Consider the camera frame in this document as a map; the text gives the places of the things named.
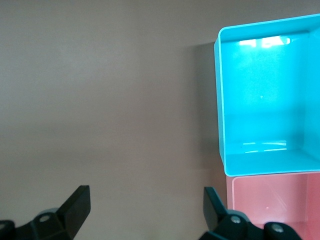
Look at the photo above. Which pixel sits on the blue plastic bin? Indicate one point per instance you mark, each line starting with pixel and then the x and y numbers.
pixel 262 100

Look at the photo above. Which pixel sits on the pink plastic bin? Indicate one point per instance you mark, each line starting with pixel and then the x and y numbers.
pixel 275 200

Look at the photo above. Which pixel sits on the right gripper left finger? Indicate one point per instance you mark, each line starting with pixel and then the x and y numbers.
pixel 75 212

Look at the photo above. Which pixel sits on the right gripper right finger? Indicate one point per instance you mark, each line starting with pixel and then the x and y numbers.
pixel 215 215

